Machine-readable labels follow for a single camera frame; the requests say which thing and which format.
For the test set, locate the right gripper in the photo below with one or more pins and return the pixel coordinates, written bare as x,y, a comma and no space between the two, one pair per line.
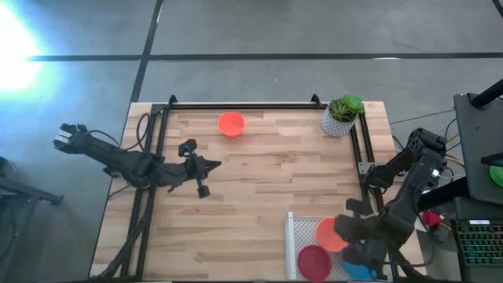
373,236

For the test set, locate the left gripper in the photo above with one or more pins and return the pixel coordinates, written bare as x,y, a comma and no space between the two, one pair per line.
196,167

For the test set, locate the blue mini bowl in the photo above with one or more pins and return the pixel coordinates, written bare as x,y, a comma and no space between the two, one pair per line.
357,272

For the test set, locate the red mini bowl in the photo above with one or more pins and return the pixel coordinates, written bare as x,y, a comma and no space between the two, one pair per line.
314,263

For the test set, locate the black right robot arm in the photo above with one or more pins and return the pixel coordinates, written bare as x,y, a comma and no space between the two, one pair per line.
414,188

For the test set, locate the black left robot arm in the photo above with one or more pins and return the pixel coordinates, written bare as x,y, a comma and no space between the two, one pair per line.
110,155

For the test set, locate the white perforated metal rack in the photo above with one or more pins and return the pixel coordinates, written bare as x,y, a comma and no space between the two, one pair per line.
304,232

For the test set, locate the grey metal mounting plate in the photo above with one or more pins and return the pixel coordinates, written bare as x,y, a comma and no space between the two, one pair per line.
364,168

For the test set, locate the small red object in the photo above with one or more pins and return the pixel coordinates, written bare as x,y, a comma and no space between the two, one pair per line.
431,218

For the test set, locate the succulent in white patterned pot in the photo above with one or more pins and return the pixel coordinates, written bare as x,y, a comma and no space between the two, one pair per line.
337,125

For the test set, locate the black diagonal bar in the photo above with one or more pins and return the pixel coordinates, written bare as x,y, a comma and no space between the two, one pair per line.
448,192

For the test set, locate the backlit black keyboard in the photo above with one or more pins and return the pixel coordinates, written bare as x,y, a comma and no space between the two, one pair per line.
481,245

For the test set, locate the dark grey side table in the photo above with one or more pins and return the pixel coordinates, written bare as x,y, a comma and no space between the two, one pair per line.
477,149

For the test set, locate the green disc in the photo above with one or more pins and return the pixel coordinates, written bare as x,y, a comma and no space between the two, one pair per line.
498,177

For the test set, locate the black stand legs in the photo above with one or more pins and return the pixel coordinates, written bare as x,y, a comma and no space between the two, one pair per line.
35,194

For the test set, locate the black pole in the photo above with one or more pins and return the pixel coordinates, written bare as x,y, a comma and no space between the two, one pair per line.
489,94

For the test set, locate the black aluminium table frame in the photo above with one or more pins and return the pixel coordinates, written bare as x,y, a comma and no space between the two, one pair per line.
243,106

